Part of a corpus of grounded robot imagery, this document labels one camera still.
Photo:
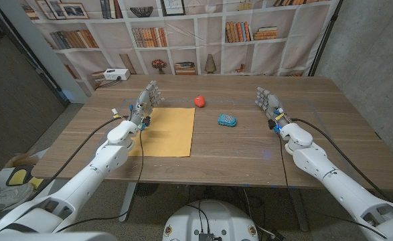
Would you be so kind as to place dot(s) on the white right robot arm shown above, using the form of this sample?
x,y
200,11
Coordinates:
x,y
333,180

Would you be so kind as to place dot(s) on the brown cardboard box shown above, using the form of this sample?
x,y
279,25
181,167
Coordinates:
x,y
22,160

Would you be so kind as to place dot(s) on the white power strip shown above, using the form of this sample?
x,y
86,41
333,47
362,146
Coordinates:
x,y
116,74

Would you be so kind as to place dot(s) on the white panel with yellow patches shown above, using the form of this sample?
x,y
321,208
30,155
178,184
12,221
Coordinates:
x,y
18,176

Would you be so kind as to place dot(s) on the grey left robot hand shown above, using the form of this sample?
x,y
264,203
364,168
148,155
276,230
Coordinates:
x,y
144,103

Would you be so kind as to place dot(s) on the white robot torso base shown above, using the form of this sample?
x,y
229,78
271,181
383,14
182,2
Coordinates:
x,y
213,217

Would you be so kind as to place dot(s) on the yellow felt sheet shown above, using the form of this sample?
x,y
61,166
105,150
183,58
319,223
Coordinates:
x,y
169,134

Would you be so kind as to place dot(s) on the red toy strawberry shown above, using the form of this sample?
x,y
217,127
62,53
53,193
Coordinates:
x,y
199,101

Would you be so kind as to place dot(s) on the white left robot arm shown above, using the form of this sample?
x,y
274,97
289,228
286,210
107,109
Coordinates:
x,y
92,174

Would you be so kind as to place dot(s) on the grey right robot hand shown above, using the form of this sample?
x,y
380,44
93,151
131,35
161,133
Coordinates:
x,y
271,102

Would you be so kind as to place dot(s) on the black backdrop stand pole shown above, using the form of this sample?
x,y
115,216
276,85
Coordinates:
x,y
323,41

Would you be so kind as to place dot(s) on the blue flip phone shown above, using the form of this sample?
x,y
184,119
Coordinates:
x,y
227,120

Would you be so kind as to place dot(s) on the black box on torso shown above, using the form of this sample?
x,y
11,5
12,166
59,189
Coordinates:
x,y
207,237

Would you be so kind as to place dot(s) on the grey table leg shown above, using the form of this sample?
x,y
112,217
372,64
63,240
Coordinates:
x,y
128,202
299,211

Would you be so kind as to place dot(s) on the printed bookshelf backdrop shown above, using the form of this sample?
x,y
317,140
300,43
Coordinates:
x,y
273,57

